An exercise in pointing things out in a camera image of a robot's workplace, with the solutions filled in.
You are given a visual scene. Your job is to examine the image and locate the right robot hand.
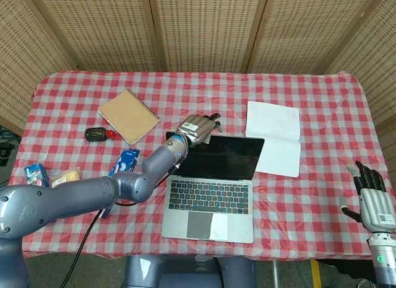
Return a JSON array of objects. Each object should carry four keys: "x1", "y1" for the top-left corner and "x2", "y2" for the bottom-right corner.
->
[{"x1": 339, "y1": 160, "x2": 396, "y2": 233}]

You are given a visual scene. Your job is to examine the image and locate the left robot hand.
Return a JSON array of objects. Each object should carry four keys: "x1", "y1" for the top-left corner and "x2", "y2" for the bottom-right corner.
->
[{"x1": 174, "y1": 113, "x2": 223, "y2": 148}]

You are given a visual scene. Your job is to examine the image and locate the silver laptop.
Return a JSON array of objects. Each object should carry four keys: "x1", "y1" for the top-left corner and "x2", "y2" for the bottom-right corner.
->
[{"x1": 161, "y1": 131, "x2": 265, "y2": 244}]

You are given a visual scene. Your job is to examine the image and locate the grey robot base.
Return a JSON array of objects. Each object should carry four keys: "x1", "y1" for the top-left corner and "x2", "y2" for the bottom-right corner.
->
[{"x1": 123, "y1": 254, "x2": 257, "y2": 288}]

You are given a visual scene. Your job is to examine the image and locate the red white checkered tablecloth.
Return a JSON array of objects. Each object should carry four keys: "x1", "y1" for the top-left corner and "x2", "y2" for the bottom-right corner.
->
[{"x1": 8, "y1": 69, "x2": 389, "y2": 261}]

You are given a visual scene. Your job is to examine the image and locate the brown spiral notebook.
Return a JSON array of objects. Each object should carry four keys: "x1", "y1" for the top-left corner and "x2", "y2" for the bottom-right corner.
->
[{"x1": 97, "y1": 89, "x2": 161, "y2": 146}]

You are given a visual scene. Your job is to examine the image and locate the open white lined notebook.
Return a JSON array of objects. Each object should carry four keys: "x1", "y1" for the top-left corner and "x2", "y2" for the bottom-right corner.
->
[{"x1": 245, "y1": 100, "x2": 302, "y2": 178}]

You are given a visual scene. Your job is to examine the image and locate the long blue cookie box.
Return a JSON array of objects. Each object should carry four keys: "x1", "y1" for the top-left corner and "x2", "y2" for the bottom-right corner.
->
[{"x1": 99, "y1": 148, "x2": 140, "y2": 220}]

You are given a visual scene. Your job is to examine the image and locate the woven folding screen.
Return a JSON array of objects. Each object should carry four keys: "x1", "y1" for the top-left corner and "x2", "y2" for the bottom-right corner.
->
[{"x1": 0, "y1": 0, "x2": 396, "y2": 137}]

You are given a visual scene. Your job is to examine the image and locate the black red small device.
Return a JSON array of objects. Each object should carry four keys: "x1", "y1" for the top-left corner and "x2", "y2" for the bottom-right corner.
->
[{"x1": 84, "y1": 127, "x2": 117, "y2": 142}]

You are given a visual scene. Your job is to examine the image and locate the yellow snack bag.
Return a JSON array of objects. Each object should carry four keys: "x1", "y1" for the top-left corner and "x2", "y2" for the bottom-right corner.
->
[{"x1": 50, "y1": 167, "x2": 83, "y2": 189}]

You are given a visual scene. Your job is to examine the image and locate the small blue snack box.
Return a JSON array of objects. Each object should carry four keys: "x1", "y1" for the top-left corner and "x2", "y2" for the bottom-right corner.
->
[{"x1": 24, "y1": 163, "x2": 51, "y2": 188}]

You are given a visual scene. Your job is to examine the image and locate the black cable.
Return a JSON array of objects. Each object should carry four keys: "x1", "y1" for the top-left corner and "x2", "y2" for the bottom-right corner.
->
[{"x1": 58, "y1": 199, "x2": 139, "y2": 288}]

